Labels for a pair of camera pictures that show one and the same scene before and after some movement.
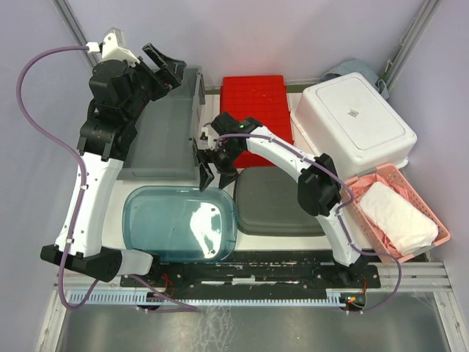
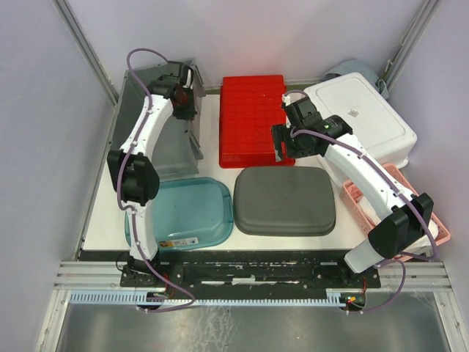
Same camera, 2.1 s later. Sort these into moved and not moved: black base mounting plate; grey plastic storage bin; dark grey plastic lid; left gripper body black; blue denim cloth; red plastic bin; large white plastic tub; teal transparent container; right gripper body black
Moved: teal transparent container; left gripper body black; right gripper body black
Not moved: black base mounting plate; dark grey plastic lid; large white plastic tub; red plastic bin; blue denim cloth; grey plastic storage bin
